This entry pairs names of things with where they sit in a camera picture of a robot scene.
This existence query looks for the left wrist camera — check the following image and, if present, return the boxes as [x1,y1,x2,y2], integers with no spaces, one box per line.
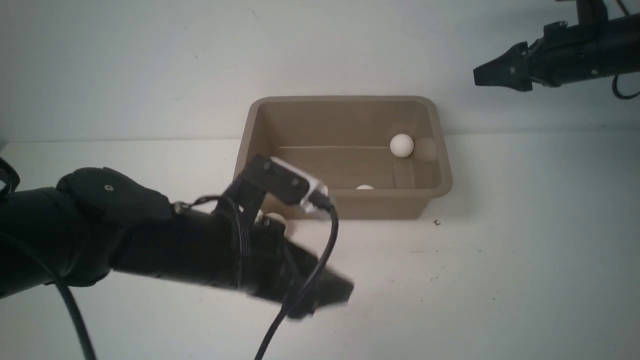
[222,154,338,221]

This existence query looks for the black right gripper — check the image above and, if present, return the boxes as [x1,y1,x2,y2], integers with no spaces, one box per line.
[473,22,601,92]

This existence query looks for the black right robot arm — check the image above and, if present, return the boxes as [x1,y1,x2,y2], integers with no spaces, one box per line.
[473,0,640,100]

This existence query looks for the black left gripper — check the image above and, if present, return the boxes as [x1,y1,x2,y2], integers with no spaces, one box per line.
[210,217,355,321]

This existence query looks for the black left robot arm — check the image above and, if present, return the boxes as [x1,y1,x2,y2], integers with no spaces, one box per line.
[1,162,355,320]

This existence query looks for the white ball with logo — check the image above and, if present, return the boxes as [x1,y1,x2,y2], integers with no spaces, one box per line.
[262,212,287,233]

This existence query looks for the tan plastic bin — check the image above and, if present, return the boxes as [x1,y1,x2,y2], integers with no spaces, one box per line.
[234,95,453,220]

